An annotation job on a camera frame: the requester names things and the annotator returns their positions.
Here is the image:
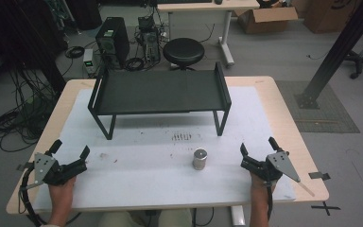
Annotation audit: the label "light wooden table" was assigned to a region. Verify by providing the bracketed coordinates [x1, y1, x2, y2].
[6, 75, 331, 216]

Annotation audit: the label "open computer case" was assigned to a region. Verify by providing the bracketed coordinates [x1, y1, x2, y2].
[137, 15, 162, 64]

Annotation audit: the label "large closed cardboard box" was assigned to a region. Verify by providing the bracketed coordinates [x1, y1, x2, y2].
[302, 0, 357, 34]

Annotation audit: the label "black round stool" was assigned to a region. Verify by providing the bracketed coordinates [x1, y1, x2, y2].
[162, 37, 206, 71]

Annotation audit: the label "tangle of black cables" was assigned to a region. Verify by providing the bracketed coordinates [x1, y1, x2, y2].
[0, 67, 61, 153]

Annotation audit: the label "silver metal can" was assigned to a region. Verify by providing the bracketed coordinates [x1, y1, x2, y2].
[192, 148, 209, 171]

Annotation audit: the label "white desk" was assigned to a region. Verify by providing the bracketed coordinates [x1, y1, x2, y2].
[156, 0, 261, 68]

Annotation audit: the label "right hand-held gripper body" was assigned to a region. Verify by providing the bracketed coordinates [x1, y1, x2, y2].
[239, 150, 302, 184]

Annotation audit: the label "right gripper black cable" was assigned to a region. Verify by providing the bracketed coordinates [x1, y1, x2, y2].
[265, 181, 275, 222]

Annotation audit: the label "black tape cross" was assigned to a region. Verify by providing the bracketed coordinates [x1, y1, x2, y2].
[310, 201, 341, 218]

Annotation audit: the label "open cardboard box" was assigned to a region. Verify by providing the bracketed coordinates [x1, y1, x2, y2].
[233, 6, 299, 35]

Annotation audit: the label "white table leg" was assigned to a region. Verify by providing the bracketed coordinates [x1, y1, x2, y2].
[230, 204, 247, 227]

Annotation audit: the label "black tape strip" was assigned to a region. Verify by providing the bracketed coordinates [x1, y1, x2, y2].
[307, 171, 332, 182]

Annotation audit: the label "white foam mat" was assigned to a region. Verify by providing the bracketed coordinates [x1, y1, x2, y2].
[32, 85, 298, 213]

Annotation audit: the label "grey floor mat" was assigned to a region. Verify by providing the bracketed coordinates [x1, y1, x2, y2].
[275, 79, 361, 134]

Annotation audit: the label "black metal post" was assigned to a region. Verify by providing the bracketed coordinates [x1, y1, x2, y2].
[294, 0, 363, 110]

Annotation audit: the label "black office chair base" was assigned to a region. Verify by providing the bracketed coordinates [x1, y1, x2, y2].
[344, 49, 363, 80]

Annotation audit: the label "person's right hand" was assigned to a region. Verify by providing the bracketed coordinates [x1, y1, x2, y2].
[249, 171, 277, 195]

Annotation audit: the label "person's left hand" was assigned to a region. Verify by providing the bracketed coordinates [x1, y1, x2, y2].
[47, 175, 78, 206]

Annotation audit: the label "black curtain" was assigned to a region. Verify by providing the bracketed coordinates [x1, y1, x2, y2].
[0, 0, 68, 93]

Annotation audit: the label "black metal shelf rack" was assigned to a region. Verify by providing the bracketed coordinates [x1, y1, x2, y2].
[87, 61, 233, 141]

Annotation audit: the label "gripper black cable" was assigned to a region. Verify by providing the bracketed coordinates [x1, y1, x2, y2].
[265, 181, 275, 222]
[18, 166, 83, 227]

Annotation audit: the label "coiled black cable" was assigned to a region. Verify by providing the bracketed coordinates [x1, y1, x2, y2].
[64, 45, 86, 60]
[124, 57, 146, 72]

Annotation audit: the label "person's legs in beige trousers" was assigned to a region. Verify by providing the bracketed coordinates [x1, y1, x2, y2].
[96, 208, 194, 227]

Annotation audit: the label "white power supply unit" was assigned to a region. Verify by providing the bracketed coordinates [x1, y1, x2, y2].
[82, 48, 99, 77]

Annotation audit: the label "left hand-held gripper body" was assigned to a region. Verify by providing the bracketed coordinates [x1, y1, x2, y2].
[16, 152, 88, 191]

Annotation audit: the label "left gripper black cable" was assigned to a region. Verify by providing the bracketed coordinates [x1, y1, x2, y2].
[18, 166, 83, 227]

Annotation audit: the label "black computer tower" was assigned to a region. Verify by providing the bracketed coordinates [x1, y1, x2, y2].
[95, 16, 130, 69]

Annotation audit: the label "black keyboard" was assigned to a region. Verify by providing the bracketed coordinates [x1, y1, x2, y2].
[155, 0, 214, 5]

